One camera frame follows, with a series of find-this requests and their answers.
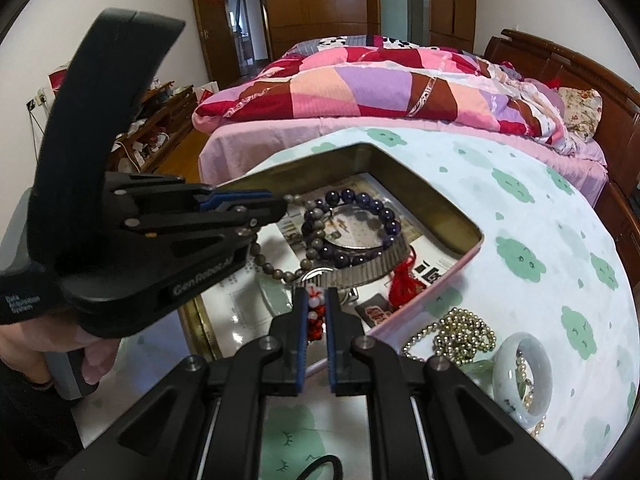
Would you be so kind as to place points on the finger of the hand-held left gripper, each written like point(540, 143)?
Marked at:
point(260, 212)
point(235, 199)

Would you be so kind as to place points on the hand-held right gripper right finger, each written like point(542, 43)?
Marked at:
point(332, 342)

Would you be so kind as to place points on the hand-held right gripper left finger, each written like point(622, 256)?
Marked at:
point(300, 332)

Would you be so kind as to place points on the silver metal band watch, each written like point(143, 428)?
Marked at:
point(370, 267)

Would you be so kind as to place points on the red tassel ornament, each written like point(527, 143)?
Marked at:
point(402, 285)

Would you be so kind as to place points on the rectangular metal tin box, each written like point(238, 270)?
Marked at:
point(425, 200)

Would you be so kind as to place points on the person's left forearm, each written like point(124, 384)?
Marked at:
point(30, 420)

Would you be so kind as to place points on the person's left hand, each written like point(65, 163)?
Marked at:
point(35, 342)

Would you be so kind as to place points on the pink bed sheet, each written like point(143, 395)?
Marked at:
point(250, 135)

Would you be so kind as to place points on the cluttered low wooden cabinet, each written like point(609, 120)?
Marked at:
point(160, 125)

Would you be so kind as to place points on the white and red bag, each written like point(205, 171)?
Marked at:
point(206, 94)

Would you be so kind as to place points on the green jade pendant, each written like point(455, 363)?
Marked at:
point(479, 367)

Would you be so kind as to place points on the patchwork pink and red quilt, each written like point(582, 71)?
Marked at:
point(380, 90)

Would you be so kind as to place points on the cow print blanket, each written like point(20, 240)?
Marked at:
point(325, 44)

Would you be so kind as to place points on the pale jade bangle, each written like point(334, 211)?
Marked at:
point(505, 395)

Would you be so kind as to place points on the white tablecloth with green clouds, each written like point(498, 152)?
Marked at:
point(525, 260)

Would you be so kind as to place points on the floral pillow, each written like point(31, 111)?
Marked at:
point(580, 110)

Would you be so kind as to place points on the wall socket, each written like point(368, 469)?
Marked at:
point(36, 97)

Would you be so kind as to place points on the wooden door frame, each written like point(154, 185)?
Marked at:
point(210, 25)

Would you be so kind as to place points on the wooden bed frame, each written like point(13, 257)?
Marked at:
point(590, 70)

